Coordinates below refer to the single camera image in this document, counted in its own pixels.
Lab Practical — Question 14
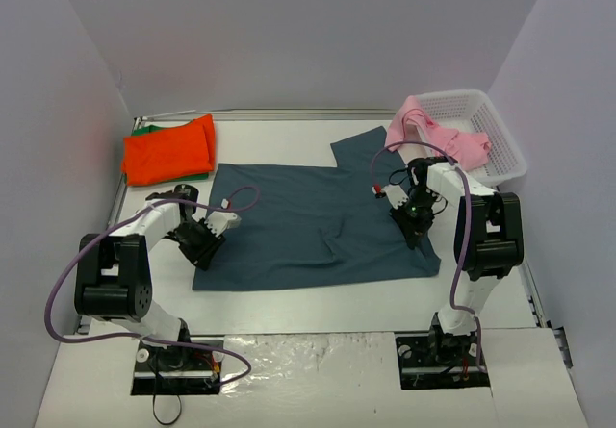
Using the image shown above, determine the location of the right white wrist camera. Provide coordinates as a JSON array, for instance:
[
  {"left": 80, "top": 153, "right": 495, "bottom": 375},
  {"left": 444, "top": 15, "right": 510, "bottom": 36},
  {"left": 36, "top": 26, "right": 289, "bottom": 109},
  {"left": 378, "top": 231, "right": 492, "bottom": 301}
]
[{"left": 372, "top": 185, "right": 409, "bottom": 210}]

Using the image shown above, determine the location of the pink t shirt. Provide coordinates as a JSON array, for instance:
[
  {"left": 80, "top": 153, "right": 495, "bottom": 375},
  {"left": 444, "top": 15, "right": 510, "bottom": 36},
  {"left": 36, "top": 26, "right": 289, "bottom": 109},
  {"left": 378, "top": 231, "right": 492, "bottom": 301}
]
[{"left": 385, "top": 96, "right": 492, "bottom": 171}]

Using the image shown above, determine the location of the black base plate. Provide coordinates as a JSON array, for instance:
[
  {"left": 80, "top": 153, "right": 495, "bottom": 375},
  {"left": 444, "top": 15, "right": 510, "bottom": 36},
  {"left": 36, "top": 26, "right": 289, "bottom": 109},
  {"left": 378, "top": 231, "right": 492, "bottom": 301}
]
[
  {"left": 395, "top": 333, "right": 490, "bottom": 390},
  {"left": 131, "top": 342, "right": 223, "bottom": 396}
]

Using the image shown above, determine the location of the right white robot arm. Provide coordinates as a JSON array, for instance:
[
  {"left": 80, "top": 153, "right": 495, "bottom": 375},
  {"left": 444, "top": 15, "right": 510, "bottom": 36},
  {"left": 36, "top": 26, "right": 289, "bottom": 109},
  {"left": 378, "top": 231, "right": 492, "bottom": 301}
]
[{"left": 384, "top": 158, "right": 524, "bottom": 364}]

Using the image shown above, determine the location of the green folded t shirt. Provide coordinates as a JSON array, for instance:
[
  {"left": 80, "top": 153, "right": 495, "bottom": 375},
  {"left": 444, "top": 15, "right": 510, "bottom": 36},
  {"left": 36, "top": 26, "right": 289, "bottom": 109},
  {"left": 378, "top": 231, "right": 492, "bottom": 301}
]
[{"left": 131, "top": 125, "right": 164, "bottom": 137}]

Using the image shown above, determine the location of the white plastic basket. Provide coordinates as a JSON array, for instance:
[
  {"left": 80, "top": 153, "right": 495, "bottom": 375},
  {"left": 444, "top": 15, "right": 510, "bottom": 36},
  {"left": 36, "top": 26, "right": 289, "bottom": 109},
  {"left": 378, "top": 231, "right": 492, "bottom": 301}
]
[{"left": 416, "top": 89, "right": 527, "bottom": 188}]

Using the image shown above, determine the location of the blue t shirt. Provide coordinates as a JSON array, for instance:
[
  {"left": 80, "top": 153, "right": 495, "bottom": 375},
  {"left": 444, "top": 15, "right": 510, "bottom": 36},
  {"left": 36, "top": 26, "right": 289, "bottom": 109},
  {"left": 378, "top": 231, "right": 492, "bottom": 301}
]
[{"left": 192, "top": 127, "right": 441, "bottom": 291}]

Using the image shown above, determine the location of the thin black cable loop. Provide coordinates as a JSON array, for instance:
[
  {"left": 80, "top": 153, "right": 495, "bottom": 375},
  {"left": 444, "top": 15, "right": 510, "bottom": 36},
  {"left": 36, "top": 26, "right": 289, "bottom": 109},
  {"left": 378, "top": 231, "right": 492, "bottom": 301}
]
[{"left": 151, "top": 391, "right": 184, "bottom": 424}]

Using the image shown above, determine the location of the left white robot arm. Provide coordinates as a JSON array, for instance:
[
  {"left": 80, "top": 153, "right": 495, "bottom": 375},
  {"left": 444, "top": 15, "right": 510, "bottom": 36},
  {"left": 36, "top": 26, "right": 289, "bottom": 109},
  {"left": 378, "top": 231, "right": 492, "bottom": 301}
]
[{"left": 74, "top": 185, "right": 241, "bottom": 368}]

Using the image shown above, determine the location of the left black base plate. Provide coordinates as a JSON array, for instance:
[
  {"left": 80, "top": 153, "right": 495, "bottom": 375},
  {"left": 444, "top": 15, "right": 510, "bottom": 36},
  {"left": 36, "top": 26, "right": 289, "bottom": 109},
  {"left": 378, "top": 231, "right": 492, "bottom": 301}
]
[{"left": 131, "top": 342, "right": 223, "bottom": 396}]

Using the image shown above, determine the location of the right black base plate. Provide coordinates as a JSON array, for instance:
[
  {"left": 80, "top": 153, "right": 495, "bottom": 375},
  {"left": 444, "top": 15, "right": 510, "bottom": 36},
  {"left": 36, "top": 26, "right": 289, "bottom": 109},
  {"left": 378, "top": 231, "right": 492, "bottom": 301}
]
[{"left": 395, "top": 333, "right": 490, "bottom": 390}]

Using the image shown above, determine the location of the orange folded t shirt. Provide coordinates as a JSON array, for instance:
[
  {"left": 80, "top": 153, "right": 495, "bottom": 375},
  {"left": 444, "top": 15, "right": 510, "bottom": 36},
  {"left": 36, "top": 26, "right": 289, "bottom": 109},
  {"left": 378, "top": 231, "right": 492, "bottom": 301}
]
[{"left": 121, "top": 114, "right": 217, "bottom": 187}]

